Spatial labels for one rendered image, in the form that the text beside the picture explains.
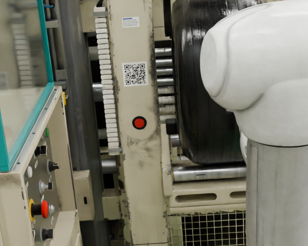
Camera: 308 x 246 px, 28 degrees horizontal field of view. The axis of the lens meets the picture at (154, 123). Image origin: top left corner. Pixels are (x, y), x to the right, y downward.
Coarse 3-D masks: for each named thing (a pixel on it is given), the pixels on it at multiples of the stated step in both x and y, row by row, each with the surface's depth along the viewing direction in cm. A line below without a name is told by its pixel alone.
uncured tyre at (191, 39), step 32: (192, 0) 179; (224, 0) 177; (256, 0) 177; (192, 32) 171; (192, 64) 169; (192, 96) 170; (192, 128) 175; (224, 128) 174; (192, 160) 190; (224, 160) 187
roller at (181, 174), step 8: (176, 168) 192; (184, 168) 191; (192, 168) 191; (200, 168) 191; (208, 168) 191; (216, 168) 191; (224, 168) 190; (232, 168) 190; (240, 168) 190; (176, 176) 191; (184, 176) 191; (192, 176) 191; (200, 176) 191; (208, 176) 191; (216, 176) 191; (224, 176) 191; (232, 176) 191; (240, 176) 191
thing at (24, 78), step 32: (0, 0) 117; (32, 0) 147; (0, 32) 116; (32, 32) 144; (0, 64) 114; (32, 64) 142; (0, 96) 113; (32, 96) 140; (0, 128) 110; (0, 160) 112
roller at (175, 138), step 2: (176, 134) 219; (172, 136) 218; (174, 136) 218; (176, 136) 218; (172, 138) 217; (174, 138) 217; (176, 138) 217; (178, 138) 217; (170, 140) 217; (172, 140) 217; (174, 140) 217; (176, 140) 217; (178, 140) 217; (170, 142) 217; (172, 142) 217; (174, 142) 217; (176, 142) 217; (178, 142) 217; (172, 144) 217; (174, 144) 217; (176, 144) 217; (178, 144) 217; (172, 146) 218; (174, 146) 218; (176, 146) 218; (178, 146) 218; (180, 146) 219
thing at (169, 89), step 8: (160, 40) 238; (168, 40) 238; (160, 48) 227; (168, 48) 227; (160, 56) 240; (168, 56) 240; (160, 64) 227; (168, 64) 227; (160, 72) 229; (168, 72) 229; (160, 80) 229; (168, 80) 229; (160, 88) 232; (168, 88) 231; (168, 96) 233; (168, 104) 247; (160, 112) 235; (160, 120) 235
